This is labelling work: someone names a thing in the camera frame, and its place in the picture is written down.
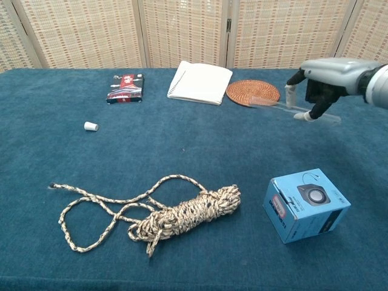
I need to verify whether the white spiral notebook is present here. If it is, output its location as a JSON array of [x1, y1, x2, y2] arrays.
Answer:
[[166, 60, 234, 107]]

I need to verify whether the clear glass tube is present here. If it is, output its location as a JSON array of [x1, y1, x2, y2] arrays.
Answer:
[[248, 95, 343, 125]]

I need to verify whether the dark red printed card box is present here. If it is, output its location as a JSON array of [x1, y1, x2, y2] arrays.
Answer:
[[105, 73, 146, 105]]

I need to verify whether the teal table cloth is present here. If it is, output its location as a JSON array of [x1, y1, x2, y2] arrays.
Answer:
[[0, 67, 388, 291]]

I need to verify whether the beige black braided rope bundle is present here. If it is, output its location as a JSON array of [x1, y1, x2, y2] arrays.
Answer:
[[48, 173, 243, 259]]

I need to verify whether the round woven rattan coaster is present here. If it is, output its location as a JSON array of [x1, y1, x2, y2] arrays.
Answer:
[[226, 79, 281, 109]]

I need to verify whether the woven bamboo folding screen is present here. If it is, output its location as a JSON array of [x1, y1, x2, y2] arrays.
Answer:
[[0, 0, 388, 74]]

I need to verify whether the blue speaker carton box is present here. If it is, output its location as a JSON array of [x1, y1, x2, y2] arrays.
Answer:
[[262, 168, 352, 245]]

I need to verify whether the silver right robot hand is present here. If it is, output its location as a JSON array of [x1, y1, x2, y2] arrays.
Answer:
[[284, 57, 380, 123]]

